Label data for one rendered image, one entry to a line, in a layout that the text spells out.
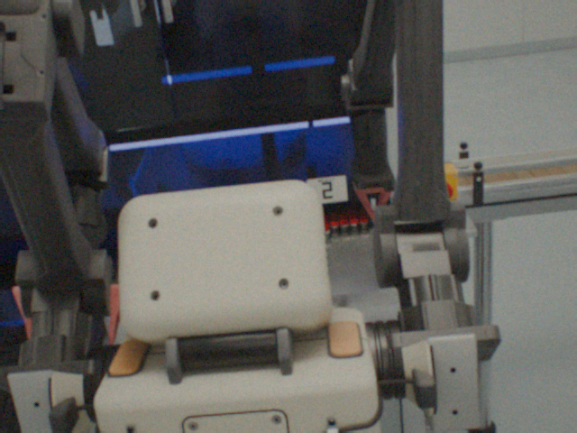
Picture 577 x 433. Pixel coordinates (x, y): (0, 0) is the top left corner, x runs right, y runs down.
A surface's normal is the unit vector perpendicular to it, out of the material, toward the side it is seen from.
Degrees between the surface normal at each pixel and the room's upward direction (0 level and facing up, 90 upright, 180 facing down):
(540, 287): 0
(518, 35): 90
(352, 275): 0
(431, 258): 37
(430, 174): 78
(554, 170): 0
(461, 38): 90
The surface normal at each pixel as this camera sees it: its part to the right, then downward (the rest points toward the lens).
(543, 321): -0.11, -0.90
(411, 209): 0.02, 0.23
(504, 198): 0.02, 0.44
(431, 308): -0.29, -0.43
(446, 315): 0.09, -0.47
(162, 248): -0.09, -0.28
